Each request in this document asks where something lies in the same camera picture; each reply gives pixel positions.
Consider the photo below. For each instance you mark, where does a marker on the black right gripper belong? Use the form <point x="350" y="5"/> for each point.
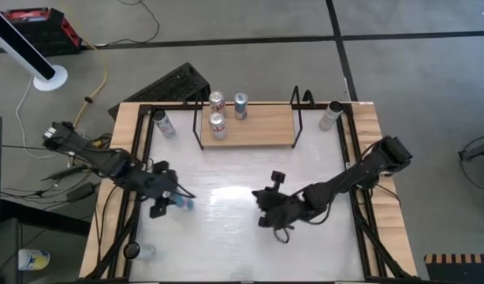
<point x="287" y="207"/>

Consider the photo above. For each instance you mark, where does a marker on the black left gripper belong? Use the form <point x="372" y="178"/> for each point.
<point x="157" y="186"/>

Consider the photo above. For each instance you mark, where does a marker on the blue silver Red Bull can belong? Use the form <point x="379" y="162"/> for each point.
<point x="185" y="202"/>
<point x="241" y="106"/>

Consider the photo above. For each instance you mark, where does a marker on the silver can edge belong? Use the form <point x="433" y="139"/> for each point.
<point x="165" y="125"/>

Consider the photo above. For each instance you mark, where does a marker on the plain white tall can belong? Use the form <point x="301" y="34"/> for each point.
<point x="145" y="252"/>

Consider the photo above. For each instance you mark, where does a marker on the silver Diet Coke can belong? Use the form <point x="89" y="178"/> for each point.
<point x="217" y="126"/>
<point x="217" y="103"/>

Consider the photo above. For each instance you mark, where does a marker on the silver can corner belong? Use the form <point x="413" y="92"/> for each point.
<point x="328" y="118"/>

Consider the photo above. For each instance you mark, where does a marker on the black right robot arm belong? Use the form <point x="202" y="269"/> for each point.
<point x="356" y="173"/>

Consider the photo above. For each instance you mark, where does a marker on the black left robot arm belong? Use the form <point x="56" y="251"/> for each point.
<point x="104" y="161"/>

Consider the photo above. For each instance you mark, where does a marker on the black power adapter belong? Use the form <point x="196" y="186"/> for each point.
<point x="81" y="192"/>

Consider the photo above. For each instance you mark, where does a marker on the black perforated crate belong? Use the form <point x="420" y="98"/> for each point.
<point x="167" y="84"/>

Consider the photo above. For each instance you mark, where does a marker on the white can blue yellow print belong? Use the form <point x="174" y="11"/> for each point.
<point x="33" y="260"/>

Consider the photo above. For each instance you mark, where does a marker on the white pole stand black stripe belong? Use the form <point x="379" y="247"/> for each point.
<point x="49" y="81"/>

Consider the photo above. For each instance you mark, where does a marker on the black furniture piece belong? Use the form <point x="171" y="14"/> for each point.
<point x="5" y="252"/>

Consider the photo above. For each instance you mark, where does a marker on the red black tool case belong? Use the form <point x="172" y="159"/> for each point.
<point x="41" y="31"/>

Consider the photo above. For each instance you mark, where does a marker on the black orange striped mat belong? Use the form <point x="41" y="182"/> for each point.
<point x="459" y="272"/>

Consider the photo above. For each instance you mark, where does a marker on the wooden shelf black metal frame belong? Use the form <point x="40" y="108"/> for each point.
<point x="261" y="130"/>

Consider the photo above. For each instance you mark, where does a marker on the black metal table frame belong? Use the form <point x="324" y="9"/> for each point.
<point x="144" y="108"/>

